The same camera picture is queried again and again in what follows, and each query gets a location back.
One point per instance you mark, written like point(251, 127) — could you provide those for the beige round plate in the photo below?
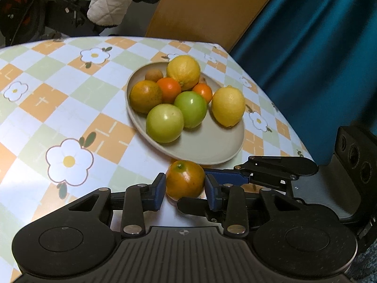
point(206, 144)

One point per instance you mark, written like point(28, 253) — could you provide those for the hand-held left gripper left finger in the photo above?
point(160, 191)

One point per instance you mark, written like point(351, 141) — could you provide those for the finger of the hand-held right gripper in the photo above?
point(193, 205)
point(232, 175)

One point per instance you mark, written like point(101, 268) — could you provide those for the small orange tangerine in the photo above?
point(203, 92)
point(170, 90)

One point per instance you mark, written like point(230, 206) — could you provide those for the teal curtain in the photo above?
point(318, 50)

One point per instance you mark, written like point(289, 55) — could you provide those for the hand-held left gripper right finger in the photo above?
point(212, 193)

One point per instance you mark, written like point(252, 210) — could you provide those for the yellow lemon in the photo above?
point(228, 106)
point(184, 70)

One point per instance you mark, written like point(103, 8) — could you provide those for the black exercise bike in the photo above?
point(29, 11)

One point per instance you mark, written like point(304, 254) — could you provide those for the white quilted cloth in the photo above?
point(117, 0)

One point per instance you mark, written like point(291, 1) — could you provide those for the green apple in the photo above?
point(190, 109)
point(165, 123)

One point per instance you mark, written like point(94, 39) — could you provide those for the wooden board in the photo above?
point(212, 8)

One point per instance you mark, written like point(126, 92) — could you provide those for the brownish green mandarin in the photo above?
point(145, 95)
point(185, 179)

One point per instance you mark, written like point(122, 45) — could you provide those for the small brown kiwi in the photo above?
point(153, 75)

